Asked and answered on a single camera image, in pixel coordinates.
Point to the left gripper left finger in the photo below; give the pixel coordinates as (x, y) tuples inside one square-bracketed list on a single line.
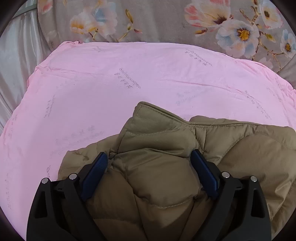
[(59, 209)]

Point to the grey floral curtain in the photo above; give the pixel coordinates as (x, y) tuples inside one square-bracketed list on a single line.
[(253, 30)]

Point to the pink bed sheet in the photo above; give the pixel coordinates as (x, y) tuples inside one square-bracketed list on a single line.
[(83, 93)]

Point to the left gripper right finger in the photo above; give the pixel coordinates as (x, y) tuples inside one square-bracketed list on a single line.
[(239, 210)]

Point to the khaki puffer jacket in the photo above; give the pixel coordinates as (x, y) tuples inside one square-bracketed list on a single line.
[(150, 190)]

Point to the white satin drape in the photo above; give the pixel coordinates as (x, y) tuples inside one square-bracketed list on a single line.
[(23, 47)]

